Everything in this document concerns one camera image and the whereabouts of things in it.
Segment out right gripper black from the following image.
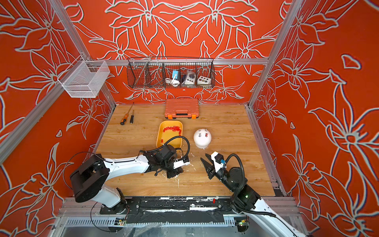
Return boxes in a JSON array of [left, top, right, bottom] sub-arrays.
[[200, 155, 237, 194]]

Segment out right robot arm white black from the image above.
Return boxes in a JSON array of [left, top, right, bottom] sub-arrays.
[[200, 152, 306, 237]]

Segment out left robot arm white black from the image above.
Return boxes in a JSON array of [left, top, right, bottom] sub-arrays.
[[70, 136, 190, 214]]

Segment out white dome screw fixture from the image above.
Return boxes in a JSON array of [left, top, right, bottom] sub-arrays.
[[193, 128, 212, 149]]

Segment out red sleeves pile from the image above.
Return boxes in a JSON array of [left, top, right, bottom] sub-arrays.
[[163, 126, 182, 135]]

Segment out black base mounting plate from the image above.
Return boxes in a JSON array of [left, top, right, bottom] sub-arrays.
[[100, 196, 244, 224]]

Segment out yellow plastic tray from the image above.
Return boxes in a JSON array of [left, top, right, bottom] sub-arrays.
[[156, 120, 183, 148]]

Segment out orange tool case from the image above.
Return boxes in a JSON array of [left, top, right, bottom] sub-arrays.
[[164, 98, 199, 119]]

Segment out white button box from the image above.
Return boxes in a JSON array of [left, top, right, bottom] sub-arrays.
[[197, 76, 211, 87]]

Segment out white round dial device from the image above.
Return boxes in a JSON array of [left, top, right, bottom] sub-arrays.
[[184, 72, 196, 86]]

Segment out blue white small box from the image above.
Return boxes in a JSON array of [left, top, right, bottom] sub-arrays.
[[172, 70, 179, 81]]

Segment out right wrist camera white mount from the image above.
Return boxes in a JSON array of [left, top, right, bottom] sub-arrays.
[[213, 152, 226, 171]]

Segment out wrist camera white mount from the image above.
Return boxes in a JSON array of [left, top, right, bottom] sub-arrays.
[[213, 152, 226, 171], [173, 158, 190, 169]]

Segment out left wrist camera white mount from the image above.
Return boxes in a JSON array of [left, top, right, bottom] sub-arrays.
[[173, 158, 190, 169]]

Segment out orange handled screwdriver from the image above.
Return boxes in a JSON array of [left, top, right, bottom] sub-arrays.
[[120, 104, 134, 125]]

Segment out black wire wall basket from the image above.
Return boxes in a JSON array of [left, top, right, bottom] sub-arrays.
[[126, 56, 216, 89]]

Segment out clear acrylic wall box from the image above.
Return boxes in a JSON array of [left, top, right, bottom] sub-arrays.
[[58, 61, 110, 98]]

